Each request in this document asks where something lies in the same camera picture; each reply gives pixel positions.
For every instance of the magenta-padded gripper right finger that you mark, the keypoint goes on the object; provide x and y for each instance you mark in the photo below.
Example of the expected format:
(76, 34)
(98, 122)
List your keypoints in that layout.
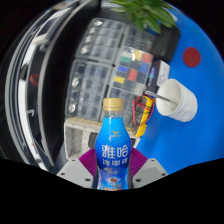
(151, 171)

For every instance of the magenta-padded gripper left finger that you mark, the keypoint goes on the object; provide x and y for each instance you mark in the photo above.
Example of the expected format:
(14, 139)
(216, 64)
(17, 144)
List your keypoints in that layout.
(73, 171)

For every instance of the blue drink bottle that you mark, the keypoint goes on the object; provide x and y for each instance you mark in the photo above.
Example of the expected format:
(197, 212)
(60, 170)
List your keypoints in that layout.
(112, 153)

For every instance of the white perforated tray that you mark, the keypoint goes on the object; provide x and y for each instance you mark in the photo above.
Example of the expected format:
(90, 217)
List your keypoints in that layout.
(76, 136)

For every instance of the black zip case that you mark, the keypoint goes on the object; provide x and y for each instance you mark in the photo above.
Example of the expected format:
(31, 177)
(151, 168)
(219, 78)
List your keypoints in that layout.
(92, 141)

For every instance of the yellow multimeter with leads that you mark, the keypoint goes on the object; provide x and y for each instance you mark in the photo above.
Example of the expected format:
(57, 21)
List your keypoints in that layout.
(141, 115)

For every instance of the white paper cup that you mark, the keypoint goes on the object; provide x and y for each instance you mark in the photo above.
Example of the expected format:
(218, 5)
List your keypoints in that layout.
(181, 103)

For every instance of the black workbench shelf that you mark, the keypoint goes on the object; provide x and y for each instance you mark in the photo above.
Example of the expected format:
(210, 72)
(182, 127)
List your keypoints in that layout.
(56, 83)

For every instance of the black labelled box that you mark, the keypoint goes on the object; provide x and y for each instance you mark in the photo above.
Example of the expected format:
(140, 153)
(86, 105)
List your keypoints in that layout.
(159, 75)

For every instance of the clear box with colourful parts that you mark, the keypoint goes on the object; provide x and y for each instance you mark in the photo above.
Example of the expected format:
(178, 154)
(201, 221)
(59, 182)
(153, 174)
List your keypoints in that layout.
(131, 71)

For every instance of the flat round red coaster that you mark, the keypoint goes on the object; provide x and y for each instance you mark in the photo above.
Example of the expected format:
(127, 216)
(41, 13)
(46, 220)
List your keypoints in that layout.
(192, 57)

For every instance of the black flat tray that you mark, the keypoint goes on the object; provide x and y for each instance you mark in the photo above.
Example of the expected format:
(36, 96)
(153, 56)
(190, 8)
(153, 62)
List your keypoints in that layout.
(166, 43)

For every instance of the green potted plant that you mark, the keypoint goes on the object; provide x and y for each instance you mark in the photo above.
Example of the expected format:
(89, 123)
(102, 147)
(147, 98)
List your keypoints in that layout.
(146, 13)

